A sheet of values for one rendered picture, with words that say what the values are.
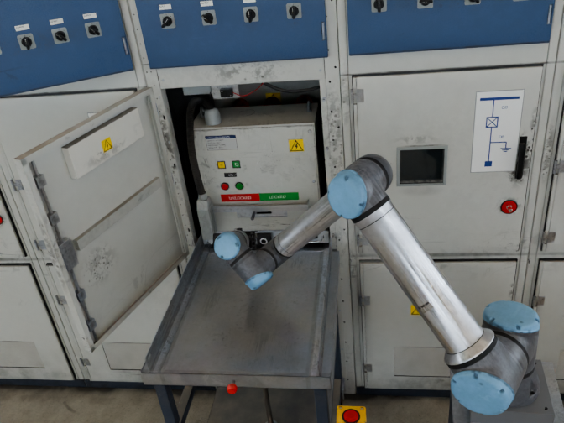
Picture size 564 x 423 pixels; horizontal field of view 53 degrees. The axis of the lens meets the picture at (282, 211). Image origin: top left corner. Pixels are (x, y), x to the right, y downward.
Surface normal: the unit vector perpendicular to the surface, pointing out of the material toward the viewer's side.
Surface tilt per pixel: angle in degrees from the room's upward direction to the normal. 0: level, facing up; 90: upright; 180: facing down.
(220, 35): 90
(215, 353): 0
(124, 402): 0
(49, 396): 0
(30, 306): 90
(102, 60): 90
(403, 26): 90
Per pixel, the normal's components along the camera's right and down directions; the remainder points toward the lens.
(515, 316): -0.06, -0.92
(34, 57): 0.37, 0.44
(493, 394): -0.53, 0.50
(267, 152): -0.12, 0.51
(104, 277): 0.90, 0.14
